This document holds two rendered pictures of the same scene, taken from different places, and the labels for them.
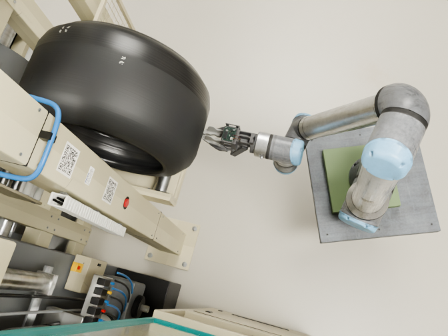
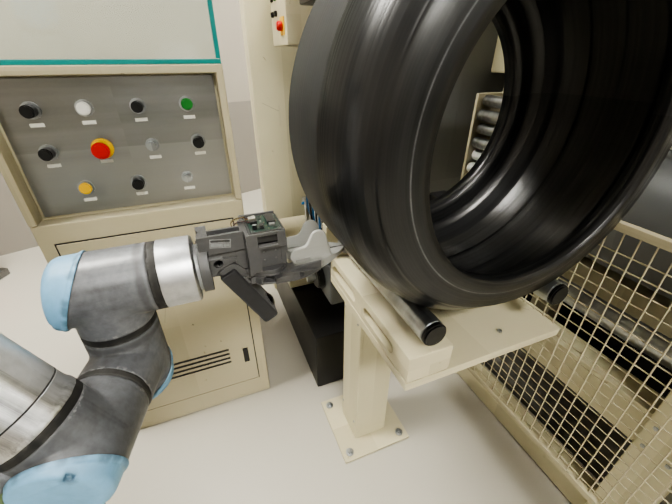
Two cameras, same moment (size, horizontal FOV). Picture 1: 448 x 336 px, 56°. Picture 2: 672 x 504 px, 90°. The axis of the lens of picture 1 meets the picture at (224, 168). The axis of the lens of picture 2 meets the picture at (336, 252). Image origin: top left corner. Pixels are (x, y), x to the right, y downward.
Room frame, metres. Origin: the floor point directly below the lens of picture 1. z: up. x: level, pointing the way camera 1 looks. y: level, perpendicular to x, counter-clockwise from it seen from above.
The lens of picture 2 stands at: (0.92, -0.33, 1.29)
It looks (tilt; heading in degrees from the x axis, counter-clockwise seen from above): 30 degrees down; 127
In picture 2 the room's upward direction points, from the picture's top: straight up
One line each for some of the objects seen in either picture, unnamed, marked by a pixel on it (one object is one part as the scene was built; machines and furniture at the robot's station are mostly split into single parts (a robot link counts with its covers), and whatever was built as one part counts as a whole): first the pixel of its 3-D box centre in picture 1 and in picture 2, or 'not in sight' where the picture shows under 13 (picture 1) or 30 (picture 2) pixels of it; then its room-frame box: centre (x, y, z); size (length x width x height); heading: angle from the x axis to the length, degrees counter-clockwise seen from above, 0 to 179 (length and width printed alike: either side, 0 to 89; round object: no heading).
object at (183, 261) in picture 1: (172, 242); (363, 418); (0.49, 0.41, 0.01); 0.27 x 0.27 x 0.02; 59
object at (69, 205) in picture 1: (94, 216); not in sight; (0.40, 0.43, 1.19); 0.05 x 0.04 x 0.48; 59
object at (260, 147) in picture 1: (261, 145); (183, 268); (0.52, -0.15, 1.04); 0.10 x 0.05 x 0.09; 149
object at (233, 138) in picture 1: (239, 139); (244, 253); (0.56, -0.08, 1.05); 0.12 x 0.08 x 0.09; 59
